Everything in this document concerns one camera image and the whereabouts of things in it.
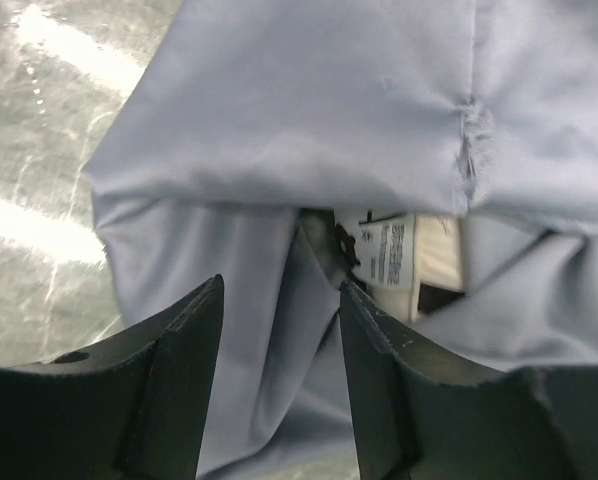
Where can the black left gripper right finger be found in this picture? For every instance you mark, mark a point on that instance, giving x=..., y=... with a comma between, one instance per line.
x=420, y=411

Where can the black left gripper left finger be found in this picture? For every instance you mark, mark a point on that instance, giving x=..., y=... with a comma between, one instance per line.
x=132, y=406

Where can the grey pillowcase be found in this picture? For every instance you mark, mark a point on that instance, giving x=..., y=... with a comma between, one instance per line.
x=258, y=123

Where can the cream pillow with bear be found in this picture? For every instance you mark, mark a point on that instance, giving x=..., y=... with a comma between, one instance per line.
x=410, y=264

